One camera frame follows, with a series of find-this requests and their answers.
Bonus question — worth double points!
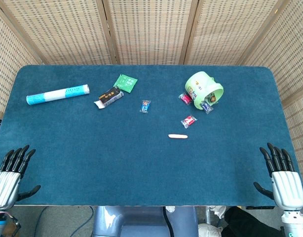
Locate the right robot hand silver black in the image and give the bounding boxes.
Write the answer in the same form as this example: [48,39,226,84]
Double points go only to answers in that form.
[253,142,303,211]

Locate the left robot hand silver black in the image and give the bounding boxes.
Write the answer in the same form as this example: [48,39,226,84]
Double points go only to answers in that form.
[0,145,41,210]

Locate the peach sausage-shaped stick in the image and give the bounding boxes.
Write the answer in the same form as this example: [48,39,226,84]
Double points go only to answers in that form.
[168,133,189,140]

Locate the black fabric bundle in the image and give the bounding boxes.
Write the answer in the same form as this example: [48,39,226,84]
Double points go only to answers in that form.
[220,206,285,237]

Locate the white crumpled cloth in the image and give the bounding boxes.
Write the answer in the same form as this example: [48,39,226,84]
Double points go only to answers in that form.
[210,205,227,219]

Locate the white shoe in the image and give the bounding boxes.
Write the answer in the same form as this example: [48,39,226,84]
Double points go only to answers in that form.
[198,223,224,237]

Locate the blue and white tube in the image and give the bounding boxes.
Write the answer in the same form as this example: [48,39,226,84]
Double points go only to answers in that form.
[26,84,90,106]

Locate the blue felt table cloth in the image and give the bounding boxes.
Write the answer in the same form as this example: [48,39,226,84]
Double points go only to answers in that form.
[0,64,302,207]

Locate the dark blue wrapped candy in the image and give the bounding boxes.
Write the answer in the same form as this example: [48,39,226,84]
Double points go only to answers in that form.
[200,100,214,115]

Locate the red wrapped candy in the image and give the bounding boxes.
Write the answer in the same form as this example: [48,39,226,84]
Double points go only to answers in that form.
[180,115,198,129]

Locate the grey-blue robot torso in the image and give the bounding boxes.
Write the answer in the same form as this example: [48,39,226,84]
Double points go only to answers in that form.
[92,206,199,237]

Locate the black and grey carton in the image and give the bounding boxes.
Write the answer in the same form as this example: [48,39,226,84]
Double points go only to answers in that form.
[93,86,124,110]

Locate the pink wrapped candy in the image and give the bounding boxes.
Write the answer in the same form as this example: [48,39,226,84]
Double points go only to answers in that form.
[178,92,193,106]

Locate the light green plastic bucket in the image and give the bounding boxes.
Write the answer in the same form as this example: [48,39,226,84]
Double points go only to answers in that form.
[185,71,224,110]

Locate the green foil packet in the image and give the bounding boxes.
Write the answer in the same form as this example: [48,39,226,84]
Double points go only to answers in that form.
[113,74,138,93]

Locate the blue floor cable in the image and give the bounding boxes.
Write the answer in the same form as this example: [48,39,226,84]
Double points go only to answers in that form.
[75,206,94,237]

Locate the black torso cable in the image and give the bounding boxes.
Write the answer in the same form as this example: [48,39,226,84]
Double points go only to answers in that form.
[162,206,173,237]

